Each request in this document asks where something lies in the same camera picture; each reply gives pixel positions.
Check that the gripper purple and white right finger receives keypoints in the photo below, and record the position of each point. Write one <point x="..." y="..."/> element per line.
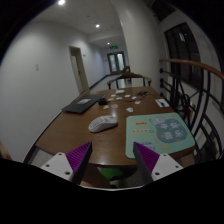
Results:
<point x="153" y="166"/>

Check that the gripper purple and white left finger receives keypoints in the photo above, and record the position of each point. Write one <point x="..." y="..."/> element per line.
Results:
<point x="70" y="166"/>

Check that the green cartoon mouse pad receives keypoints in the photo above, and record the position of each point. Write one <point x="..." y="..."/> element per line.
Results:
<point x="162" y="133"/>

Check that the white computer mouse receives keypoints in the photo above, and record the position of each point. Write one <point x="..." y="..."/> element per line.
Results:
<point x="102" y="123"/>

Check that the black laptop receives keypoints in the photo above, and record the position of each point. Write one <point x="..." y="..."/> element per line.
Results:
<point x="79" y="106"/>

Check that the small white card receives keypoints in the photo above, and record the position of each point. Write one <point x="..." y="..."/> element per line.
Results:
<point x="130" y="109"/>

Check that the white notebook with pen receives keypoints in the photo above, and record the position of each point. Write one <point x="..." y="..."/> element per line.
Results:
<point x="162" y="103"/>

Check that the black charger block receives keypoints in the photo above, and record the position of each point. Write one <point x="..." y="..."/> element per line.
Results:
<point x="102" y="102"/>

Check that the small white sticker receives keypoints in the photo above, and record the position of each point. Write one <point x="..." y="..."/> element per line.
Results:
<point x="114" y="106"/>

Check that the white paper sheet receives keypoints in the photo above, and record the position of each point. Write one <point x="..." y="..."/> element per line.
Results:
<point x="119" y="92"/>

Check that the black metal stair railing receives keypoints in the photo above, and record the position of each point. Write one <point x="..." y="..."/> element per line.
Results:
<point x="193" y="90"/>

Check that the wooden armchair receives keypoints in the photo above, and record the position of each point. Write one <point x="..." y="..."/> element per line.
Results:
<point x="130" y="76"/>

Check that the beige side door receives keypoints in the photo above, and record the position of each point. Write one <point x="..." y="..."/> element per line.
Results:
<point x="78" y="69"/>

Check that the glass double door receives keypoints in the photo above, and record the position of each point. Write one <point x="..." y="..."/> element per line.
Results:
<point x="116" y="62"/>

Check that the dark window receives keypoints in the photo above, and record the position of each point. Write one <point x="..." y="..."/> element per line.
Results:
<point x="182" y="45"/>

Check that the green exit sign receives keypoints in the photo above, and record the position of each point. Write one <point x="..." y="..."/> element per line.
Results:
<point x="114" y="47"/>

